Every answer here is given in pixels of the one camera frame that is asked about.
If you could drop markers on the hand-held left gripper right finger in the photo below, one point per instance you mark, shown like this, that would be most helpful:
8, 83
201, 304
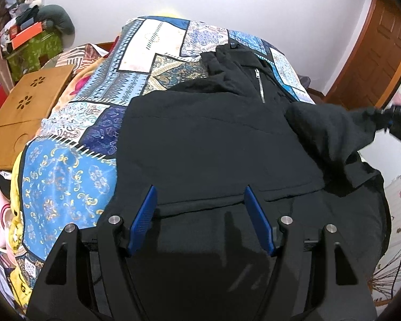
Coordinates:
259, 222

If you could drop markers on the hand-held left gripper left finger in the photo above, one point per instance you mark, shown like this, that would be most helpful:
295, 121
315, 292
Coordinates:
142, 222

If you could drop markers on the black zip jacket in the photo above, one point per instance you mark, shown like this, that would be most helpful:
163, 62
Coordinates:
204, 140

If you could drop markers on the white floral bed sheet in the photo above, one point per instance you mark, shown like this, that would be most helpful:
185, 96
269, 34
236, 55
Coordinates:
397, 190

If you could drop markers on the wooden door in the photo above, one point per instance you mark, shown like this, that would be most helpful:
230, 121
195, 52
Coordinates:
371, 57

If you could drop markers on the blue patchwork blanket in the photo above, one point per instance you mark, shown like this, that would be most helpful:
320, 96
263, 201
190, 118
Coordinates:
70, 174

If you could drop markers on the grey bag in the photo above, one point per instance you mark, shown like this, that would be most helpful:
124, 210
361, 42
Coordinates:
305, 83

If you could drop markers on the yellow cartoon blanket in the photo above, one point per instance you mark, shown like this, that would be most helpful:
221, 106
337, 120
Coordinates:
15, 234

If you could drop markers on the wooden lap desk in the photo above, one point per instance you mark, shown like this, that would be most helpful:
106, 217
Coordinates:
26, 107

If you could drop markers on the orange floral blanket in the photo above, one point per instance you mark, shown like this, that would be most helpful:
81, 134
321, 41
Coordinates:
82, 60

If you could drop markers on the green cloth covered cabinet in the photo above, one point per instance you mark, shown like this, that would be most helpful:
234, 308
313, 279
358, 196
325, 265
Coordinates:
36, 53

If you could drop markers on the orange box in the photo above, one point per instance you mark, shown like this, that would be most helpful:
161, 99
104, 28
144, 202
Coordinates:
26, 35

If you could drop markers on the pile of clutter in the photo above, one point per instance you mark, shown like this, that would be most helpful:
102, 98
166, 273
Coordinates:
18, 10

